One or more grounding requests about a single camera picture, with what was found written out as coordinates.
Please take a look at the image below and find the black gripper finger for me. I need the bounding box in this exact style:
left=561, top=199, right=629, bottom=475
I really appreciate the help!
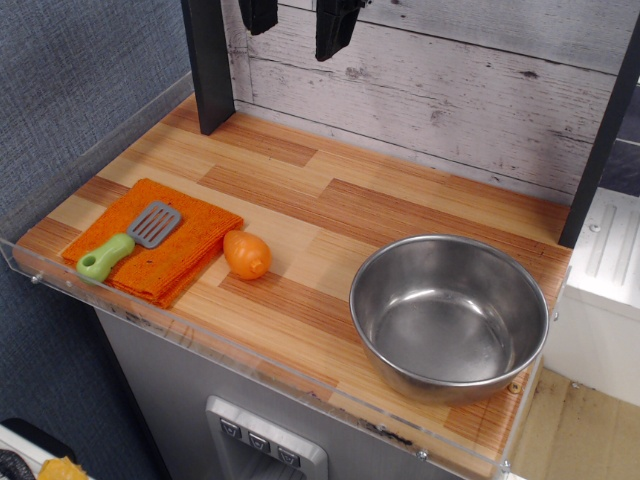
left=315, top=0, right=369, bottom=62
left=238, top=0, right=278, bottom=35

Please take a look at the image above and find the orange toy carrot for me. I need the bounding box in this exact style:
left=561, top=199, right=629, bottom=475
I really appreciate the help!
left=223, top=230, right=272, bottom=280

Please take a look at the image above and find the silver metal bowl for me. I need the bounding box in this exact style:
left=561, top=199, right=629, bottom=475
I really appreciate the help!
left=349, top=234, right=549, bottom=405

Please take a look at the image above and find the orange folded cloth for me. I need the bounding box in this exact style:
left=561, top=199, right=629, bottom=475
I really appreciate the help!
left=61, top=178, right=245, bottom=310

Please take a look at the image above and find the grey toy kitchen cabinet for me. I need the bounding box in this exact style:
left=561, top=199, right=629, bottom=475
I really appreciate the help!
left=93, top=305, right=481, bottom=480

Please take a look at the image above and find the white appliance at right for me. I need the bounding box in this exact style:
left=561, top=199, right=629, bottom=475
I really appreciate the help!
left=543, top=188, right=639, bottom=405

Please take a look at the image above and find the silver dispenser button panel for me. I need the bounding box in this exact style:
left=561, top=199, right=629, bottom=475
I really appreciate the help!
left=205, top=395, right=329, bottom=479

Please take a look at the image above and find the yellow object bottom left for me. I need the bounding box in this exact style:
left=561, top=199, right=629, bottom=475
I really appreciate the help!
left=37, top=457, right=90, bottom=480

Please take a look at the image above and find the dark grey left post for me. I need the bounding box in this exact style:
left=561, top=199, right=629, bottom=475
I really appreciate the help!
left=181, top=0, right=235, bottom=135

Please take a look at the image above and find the dark grey post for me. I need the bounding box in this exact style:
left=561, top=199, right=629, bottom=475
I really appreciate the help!
left=558, top=19, right=639, bottom=248
left=181, top=0, right=235, bottom=135

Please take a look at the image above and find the green handled grey spatula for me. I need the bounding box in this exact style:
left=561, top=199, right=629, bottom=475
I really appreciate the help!
left=75, top=200, right=182, bottom=282

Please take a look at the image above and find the dark grey right post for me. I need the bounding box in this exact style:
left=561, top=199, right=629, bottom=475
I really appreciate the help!
left=558, top=19, right=639, bottom=248

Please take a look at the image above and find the clear acrylic guard rail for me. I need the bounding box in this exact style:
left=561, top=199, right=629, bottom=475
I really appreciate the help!
left=1, top=73, right=570, bottom=479

